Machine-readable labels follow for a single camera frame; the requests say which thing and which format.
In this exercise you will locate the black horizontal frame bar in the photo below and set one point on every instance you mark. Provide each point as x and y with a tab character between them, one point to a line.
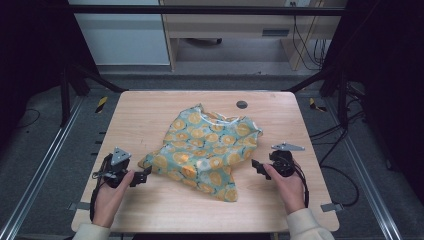
200	10

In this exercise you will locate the person's right hand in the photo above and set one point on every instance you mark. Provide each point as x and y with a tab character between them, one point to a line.
290	193

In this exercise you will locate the black curtain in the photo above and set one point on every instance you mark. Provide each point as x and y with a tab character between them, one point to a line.
390	83
33	50

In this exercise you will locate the lemon print teal garment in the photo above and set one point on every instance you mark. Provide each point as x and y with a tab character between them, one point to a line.
203	150

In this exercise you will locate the aluminium floor rail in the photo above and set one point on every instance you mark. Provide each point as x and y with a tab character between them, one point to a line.
363	173
40	170

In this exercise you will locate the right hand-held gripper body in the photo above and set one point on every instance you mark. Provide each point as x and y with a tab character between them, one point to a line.
283	163

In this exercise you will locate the white cabinet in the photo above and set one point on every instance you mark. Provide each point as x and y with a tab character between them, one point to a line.
123	36

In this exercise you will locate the light wooden desk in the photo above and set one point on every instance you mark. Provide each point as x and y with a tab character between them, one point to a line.
226	30

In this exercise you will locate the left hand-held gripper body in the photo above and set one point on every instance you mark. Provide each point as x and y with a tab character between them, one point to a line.
115	166

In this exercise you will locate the grey metal table bracket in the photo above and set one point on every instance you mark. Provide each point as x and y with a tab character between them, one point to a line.
331	207
80	206

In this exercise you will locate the grey round table grommet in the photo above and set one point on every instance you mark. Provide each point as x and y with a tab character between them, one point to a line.
241	104

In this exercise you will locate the person's left hand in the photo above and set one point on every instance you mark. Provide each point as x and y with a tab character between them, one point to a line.
108	203

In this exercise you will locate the yellow black floor tape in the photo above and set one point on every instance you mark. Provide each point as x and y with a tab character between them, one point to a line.
101	104

